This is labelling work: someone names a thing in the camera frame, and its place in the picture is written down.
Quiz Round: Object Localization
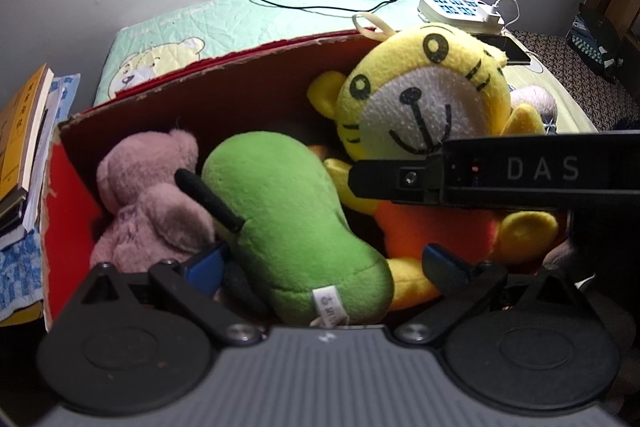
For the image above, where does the black smartphone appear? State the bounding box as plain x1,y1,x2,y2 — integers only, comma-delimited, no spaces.
475,33,532,66

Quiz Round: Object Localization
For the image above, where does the yellow tiger plush toy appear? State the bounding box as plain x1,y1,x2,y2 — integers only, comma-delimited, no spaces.
306,12,568,312

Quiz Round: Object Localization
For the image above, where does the blue striped bag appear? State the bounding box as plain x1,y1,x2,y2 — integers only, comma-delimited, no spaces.
569,3,627,84

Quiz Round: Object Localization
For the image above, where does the red cardboard box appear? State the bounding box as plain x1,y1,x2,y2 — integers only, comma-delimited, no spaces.
41,29,401,333

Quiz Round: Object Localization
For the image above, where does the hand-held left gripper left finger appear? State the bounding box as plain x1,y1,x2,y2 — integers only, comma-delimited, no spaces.
75,241,263,349

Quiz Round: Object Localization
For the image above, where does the pink teddy bear plush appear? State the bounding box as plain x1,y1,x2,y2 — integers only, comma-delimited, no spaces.
89,129,218,275

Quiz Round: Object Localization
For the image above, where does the printed pastel quilt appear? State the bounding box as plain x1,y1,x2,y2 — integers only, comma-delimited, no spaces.
92,0,598,135

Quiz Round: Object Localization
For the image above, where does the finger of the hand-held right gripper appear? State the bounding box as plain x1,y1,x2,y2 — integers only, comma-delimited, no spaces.
348,154,443,206

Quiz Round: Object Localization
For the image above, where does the white power strip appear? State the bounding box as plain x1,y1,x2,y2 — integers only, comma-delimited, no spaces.
417,0,506,36

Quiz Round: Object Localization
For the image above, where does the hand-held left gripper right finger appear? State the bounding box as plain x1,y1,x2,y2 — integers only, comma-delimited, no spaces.
392,243,601,349

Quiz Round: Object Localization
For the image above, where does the white charger plug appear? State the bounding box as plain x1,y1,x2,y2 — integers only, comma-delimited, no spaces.
479,2,506,28

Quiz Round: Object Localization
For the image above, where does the green plush toy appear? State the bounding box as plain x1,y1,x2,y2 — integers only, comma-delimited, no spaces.
175,132,396,328

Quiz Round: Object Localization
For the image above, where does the yellow book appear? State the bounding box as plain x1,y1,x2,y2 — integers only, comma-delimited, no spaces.
0,63,54,208

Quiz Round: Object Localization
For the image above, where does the thin white charging cable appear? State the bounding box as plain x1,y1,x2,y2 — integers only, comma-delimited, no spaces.
495,0,523,30

